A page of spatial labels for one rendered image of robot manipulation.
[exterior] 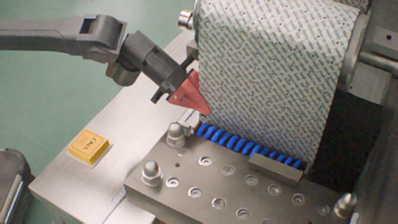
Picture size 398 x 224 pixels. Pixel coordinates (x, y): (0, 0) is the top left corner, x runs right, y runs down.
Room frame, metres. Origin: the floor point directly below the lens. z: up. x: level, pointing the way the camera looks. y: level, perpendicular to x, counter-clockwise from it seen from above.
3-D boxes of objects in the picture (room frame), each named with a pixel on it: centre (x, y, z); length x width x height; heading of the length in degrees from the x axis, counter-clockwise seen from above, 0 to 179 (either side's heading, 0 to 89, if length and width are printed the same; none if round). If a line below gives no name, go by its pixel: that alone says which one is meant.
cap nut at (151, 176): (0.41, 0.09, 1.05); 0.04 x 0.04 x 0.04
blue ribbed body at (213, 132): (0.48, -0.09, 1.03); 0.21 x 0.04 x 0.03; 61
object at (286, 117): (0.50, -0.09, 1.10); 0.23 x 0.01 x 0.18; 61
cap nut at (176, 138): (0.50, 0.05, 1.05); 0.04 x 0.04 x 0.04
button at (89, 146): (0.59, 0.26, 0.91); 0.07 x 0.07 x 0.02; 61
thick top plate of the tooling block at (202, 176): (0.38, -0.07, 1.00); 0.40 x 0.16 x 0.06; 61
